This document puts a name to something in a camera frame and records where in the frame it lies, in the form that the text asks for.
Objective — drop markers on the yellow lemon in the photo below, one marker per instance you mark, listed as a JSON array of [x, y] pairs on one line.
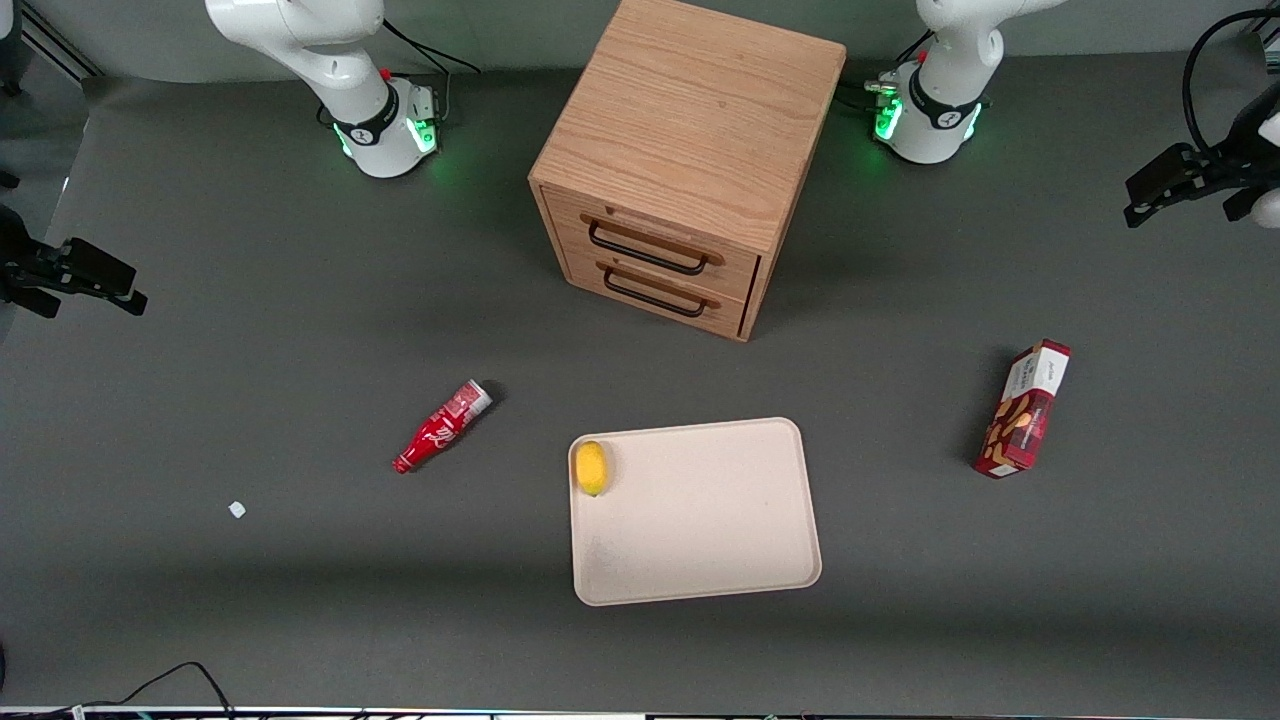
[[591, 467]]

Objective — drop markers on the red cookie box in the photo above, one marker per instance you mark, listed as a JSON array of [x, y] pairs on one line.
[[1022, 415]]

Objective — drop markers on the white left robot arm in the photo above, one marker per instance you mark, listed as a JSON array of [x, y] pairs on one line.
[[945, 70]]

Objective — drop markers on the wooden drawer cabinet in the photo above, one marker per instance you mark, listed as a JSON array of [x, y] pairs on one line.
[[700, 110]]

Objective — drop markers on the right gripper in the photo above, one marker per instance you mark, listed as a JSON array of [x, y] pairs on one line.
[[22, 268]]

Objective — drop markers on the beige plastic tray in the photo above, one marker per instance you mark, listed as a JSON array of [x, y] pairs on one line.
[[700, 520]]

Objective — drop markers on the red soda bottle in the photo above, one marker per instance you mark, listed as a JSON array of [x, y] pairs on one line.
[[437, 430]]

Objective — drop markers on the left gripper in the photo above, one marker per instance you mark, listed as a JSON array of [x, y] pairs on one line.
[[1226, 163]]

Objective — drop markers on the wooden drawer front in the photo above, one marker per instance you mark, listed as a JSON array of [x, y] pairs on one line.
[[655, 240], [650, 290]]

